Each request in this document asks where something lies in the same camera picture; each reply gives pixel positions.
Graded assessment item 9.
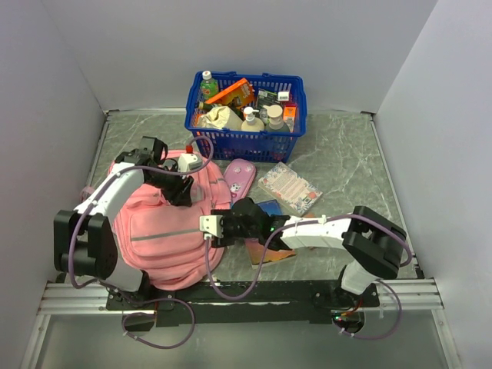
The green drink bottle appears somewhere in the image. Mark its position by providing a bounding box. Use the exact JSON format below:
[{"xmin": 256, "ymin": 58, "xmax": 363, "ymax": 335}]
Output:
[{"xmin": 200, "ymin": 71, "xmax": 220, "ymax": 100}]

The orange white small carton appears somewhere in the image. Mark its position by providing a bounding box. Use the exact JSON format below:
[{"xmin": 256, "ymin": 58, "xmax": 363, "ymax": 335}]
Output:
[{"xmin": 283, "ymin": 103, "xmax": 297, "ymax": 132}]

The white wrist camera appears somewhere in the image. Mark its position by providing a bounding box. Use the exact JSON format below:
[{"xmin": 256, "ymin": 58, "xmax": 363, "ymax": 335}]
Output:
[
  {"xmin": 199, "ymin": 214, "xmax": 223, "ymax": 238},
  {"xmin": 178, "ymin": 153, "xmax": 203, "ymax": 173}
]

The grey bottle beige cap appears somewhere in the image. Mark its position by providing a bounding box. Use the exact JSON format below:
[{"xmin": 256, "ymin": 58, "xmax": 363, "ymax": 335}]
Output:
[{"xmin": 266, "ymin": 105, "xmax": 291, "ymax": 133}]

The blue sunset cover book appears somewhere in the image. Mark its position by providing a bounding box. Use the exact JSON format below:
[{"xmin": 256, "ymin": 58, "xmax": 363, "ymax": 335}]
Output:
[{"xmin": 244, "ymin": 200, "xmax": 297, "ymax": 269}]

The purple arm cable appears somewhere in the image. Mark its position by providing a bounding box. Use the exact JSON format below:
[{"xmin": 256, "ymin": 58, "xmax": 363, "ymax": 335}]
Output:
[
  {"xmin": 68, "ymin": 135, "xmax": 215, "ymax": 290},
  {"xmin": 204, "ymin": 213, "xmax": 414, "ymax": 301}
]

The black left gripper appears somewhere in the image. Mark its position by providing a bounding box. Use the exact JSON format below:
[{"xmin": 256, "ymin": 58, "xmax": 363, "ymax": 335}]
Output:
[{"xmin": 147, "ymin": 163, "xmax": 194, "ymax": 207}]

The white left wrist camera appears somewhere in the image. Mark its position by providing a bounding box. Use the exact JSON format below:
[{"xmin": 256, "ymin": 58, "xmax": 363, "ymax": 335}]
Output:
[{"xmin": 178, "ymin": 153, "xmax": 203, "ymax": 173}]

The cream pump lotion bottle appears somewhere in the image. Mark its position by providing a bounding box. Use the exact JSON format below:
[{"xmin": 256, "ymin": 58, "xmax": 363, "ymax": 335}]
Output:
[{"xmin": 241, "ymin": 106, "xmax": 265, "ymax": 132}]

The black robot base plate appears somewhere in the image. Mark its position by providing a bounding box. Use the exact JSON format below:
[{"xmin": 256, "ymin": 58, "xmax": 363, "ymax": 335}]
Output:
[{"xmin": 106, "ymin": 280, "xmax": 380, "ymax": 327}]

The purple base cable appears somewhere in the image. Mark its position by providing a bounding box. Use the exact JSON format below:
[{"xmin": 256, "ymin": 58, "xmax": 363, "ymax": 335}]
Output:
[
  {"xmin": 121, "ymin": 296, "xmax": 196, "ymax": 350},
  {"xmin": 333, "ymin": 279, "xmax": 403, "ymax": 341}
]

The dark green packet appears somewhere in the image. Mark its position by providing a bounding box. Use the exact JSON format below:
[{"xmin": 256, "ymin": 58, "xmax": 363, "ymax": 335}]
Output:
[{"xmin": 255, "ymin": 88, "xmax": 280, "ymax": 110}]

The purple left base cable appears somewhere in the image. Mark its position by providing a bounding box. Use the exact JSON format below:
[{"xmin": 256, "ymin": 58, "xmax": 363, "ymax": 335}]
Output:
[{"xmin": 121, "ymin": 296, "xmax": 196, "ymax": 350}]

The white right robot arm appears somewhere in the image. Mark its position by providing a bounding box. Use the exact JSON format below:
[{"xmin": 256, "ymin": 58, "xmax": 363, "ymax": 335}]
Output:
[{"xmin": 199, "ymin": 198, "xmax": 412, "ymax": 306}]

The beige crumpled paper bag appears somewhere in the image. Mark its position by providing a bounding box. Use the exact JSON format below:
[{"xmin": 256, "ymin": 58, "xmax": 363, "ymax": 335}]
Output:
[{"xmin": 196, "ymin": 106, "xmax": 243, "ymax": 131}]

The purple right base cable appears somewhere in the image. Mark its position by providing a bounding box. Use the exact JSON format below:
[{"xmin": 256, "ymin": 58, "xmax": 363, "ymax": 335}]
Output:
[{"xmin": 333, "ymin": 279, "xmax": 403, "ymax": 341}]

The pink student backpack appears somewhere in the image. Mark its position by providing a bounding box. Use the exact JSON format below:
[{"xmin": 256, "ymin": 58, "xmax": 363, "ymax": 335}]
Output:
[{"xmin": 114, "ymin": 154, "xmax": 231, "ymax": 291}]

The orange cardboard box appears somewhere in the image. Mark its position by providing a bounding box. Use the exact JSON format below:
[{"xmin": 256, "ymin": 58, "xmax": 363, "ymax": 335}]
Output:
[{"xmin": 205, "ymin": 78, "xmax": 254, "ymax": 108}]

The pink cat pencil case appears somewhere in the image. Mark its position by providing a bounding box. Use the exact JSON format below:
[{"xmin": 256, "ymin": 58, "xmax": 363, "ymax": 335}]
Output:
[{"xmin": 224, "ymin": 158, "xmax": 256, "ymax": 204}]

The blue plastic shopping basket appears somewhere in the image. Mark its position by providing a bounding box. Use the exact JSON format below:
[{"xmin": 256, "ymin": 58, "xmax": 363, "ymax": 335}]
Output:
[{"xmin": 184, "ymin": 71, "xmax": 307, "ymax": 163}]

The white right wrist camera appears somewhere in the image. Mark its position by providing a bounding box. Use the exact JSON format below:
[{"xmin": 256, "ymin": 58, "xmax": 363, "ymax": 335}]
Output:
[{"xmin": 199, "ymin": 214, "xmax": 223, "ymax": 238}]

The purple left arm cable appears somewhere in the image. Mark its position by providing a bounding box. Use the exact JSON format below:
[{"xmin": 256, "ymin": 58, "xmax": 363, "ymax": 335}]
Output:
[{"xmin": 68, "ymin": 135, "xmax": 215, "ymax": 290}]

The aluminium frame rail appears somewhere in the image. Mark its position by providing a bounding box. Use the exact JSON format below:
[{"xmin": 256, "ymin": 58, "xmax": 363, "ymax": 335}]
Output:
[{"xmin": 38, "ymin": 279, "xmax": 444, "ymax": 314}]

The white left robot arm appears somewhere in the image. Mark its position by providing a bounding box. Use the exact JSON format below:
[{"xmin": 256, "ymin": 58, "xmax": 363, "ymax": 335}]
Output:
[{"xmin": 54, "ymin": 136, "xmax": 202, "ymax": 309}]

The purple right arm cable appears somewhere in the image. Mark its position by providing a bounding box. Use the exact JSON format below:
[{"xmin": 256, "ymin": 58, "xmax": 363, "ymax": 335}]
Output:
[{"xmin": 204, "ymin": 213, "xmax": 414, "ymax": 301}]

